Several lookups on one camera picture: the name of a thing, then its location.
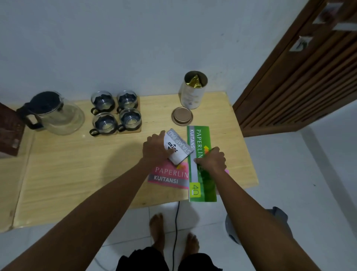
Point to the person's foot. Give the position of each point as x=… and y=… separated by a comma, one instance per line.
x=156, y=231
x=192, y=244

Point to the person's right foot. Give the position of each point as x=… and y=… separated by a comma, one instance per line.
x=192, y=244

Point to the person's left foot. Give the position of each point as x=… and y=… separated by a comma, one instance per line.
x=156, y=231

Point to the wooden cup tray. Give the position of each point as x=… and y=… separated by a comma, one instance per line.
x=138, y=104

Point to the grey round stool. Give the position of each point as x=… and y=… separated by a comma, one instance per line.
x=281, y=217

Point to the person's left forearm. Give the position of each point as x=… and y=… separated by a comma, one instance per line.
x=83, y=223

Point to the person's left thumb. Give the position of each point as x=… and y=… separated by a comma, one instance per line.
x=169, y=155

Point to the glass cup with black holder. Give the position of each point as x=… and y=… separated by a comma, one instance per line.
x=127, y=100
x=102, y=102
x=130, y=119
x=104, y=124

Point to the glass teapot with black lid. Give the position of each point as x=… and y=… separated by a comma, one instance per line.
x=55, y=114

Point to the dark brown box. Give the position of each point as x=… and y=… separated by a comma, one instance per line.
x=9, y=131

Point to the person's right forearm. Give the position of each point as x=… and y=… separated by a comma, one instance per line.
x=256, y=223

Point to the pink receipt book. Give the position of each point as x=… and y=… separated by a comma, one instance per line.
x=170, y=178

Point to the person's left hand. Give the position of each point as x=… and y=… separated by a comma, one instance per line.
x=153, y=149

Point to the gold foil pouch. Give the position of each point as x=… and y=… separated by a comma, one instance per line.
x=195, y=81

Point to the green receipt book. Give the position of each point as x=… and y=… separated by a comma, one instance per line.
x=202, y=189

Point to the brown slatted wooden door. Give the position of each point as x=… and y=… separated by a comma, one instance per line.
x=301, y=83

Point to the white grey stamp pad box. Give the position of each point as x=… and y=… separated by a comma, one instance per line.
x=182, y=148

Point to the person's black shorts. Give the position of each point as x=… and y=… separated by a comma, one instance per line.
x=145, y=261

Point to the white round tin can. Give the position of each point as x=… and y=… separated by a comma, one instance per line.
x=191, y=99

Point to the gold round tin lid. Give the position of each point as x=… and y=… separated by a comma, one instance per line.
x=182, y=116

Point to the person's right hand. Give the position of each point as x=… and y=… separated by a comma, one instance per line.
x=213, y=164

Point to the person's right thumb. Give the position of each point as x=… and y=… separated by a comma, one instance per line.
x=199, y=161

